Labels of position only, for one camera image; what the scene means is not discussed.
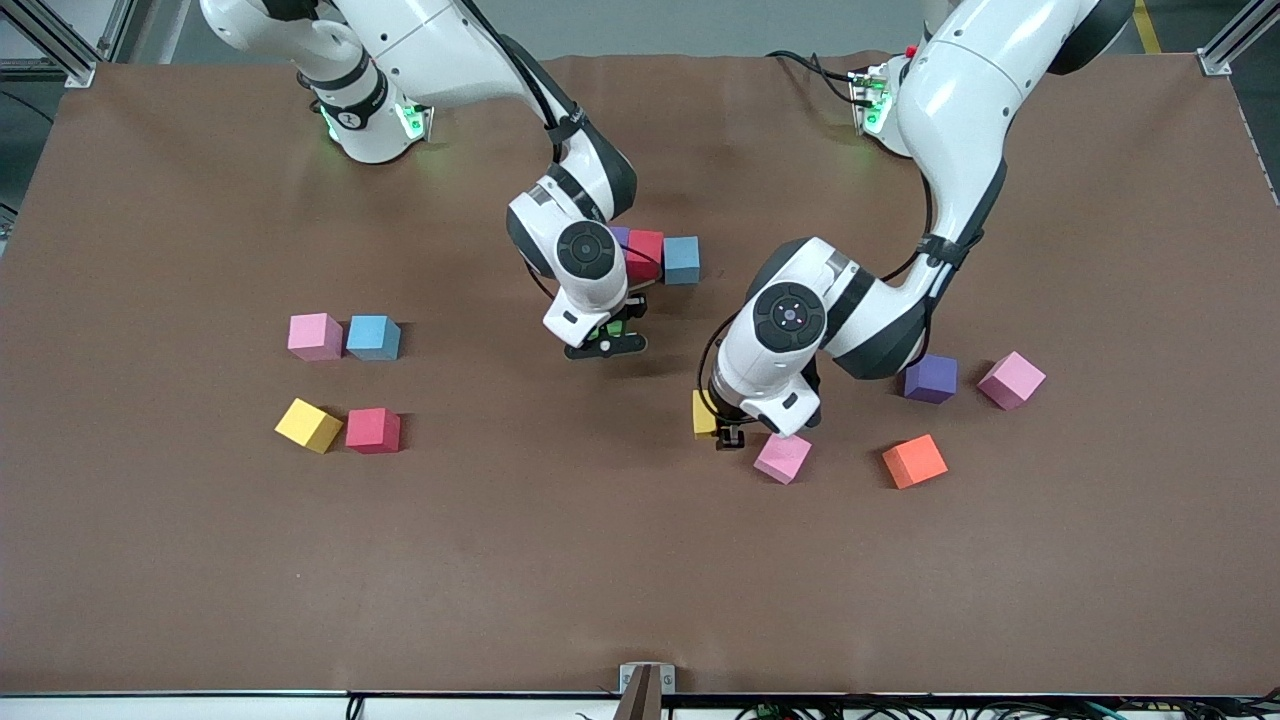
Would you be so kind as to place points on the red foam cube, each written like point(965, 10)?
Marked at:
point(373, 430)
point(645, 255)

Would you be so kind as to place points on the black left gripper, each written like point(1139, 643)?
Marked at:
point(727, 437)

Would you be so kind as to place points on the orange foam cube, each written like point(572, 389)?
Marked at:
point(914, 461)

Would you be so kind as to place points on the green foam cube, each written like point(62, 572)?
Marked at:
point(615, 328)

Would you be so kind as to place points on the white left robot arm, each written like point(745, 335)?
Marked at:
point(960, 90)

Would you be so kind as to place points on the light blue foam cube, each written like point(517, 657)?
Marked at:
point(681, 260)
point(372, 337)

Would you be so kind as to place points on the yellow foam cube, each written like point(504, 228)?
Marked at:
point(308, 425)
point(704, 415)

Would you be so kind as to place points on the large table cover mat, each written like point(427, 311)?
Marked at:
point(600, 560)

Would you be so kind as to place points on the pink foam cube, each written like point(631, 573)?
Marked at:
point(315, 336)
point(782, 458)
point(1011, 380)

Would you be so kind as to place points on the aluminium frame post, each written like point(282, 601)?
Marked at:
point(55, 40)
point(1235, 35)

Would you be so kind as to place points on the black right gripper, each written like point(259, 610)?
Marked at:
point(637, 309)

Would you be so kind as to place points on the purple foam cube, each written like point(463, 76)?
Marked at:
point(931, 378)
point(620, 237)

